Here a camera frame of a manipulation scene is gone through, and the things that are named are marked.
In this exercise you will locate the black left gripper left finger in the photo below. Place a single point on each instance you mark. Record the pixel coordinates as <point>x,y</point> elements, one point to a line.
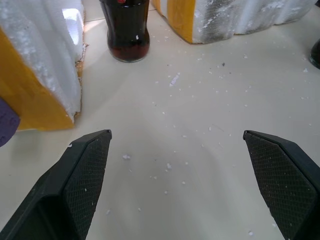
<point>75,185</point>

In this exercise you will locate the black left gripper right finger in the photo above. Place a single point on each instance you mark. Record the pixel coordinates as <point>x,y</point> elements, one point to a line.
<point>282,180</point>

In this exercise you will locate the purple object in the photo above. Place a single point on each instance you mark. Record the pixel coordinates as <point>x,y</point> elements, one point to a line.
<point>7,122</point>

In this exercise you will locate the white foam box yellow tape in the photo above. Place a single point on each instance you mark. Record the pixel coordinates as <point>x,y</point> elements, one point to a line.
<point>37,65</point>

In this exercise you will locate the glass cola bottle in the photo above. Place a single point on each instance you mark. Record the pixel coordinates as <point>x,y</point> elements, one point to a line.
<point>128,30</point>

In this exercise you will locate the dark glass bottle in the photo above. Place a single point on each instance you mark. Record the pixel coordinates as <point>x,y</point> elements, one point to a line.
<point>315,53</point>

